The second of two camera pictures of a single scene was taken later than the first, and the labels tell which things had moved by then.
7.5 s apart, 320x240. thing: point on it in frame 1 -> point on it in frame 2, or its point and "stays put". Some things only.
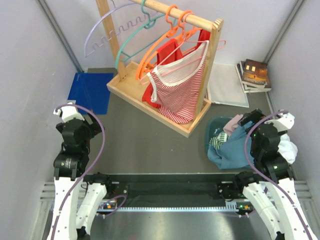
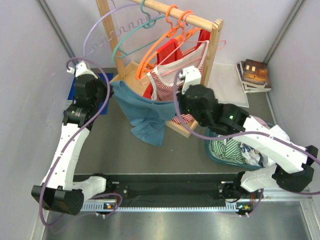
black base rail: [170, 189] stays put
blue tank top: [236, 152] -> [147, 116]
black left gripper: [95, 128] -> [100, 82]
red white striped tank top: [177, 84] stays put
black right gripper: [255, 116] -> [181, 98]
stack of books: [254, 76] stays put
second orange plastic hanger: [181, 33] stays put
